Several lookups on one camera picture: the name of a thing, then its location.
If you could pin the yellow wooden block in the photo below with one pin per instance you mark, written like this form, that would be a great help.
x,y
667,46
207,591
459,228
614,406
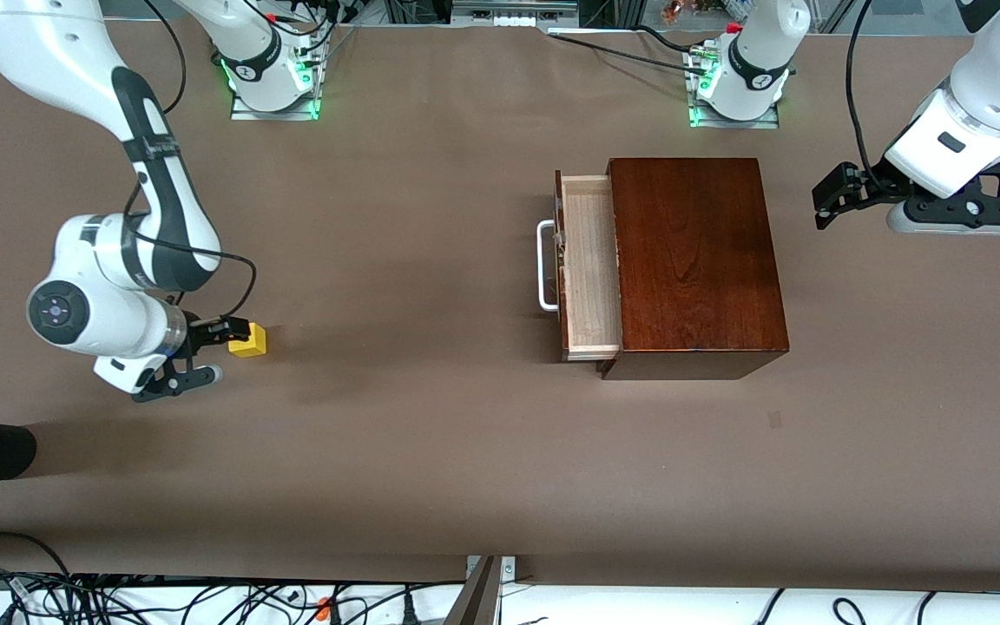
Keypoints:
x,y
253,347

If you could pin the light wood drawer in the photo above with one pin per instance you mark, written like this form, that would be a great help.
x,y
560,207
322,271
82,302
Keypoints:
x,y
591,278

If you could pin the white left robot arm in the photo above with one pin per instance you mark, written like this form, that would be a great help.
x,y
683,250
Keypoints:
x,y
760,61

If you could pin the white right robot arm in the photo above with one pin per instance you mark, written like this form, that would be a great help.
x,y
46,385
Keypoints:
x,y
57,52

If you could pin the dark brown wooden cabinet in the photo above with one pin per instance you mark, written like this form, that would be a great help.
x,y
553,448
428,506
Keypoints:
x,y
691,260

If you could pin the white power strip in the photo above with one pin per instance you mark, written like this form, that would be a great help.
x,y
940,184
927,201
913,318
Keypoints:
x,y
516,22

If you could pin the dark slanted bar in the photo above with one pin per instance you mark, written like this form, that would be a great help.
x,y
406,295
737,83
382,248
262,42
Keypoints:
x,y
476,599

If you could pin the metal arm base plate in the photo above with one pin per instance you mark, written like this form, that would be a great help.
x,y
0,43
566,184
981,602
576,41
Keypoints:
x,y
734,124
274,114

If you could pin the metal table edge bracket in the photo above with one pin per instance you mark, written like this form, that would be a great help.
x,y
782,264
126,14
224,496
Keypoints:
x,y
509,569

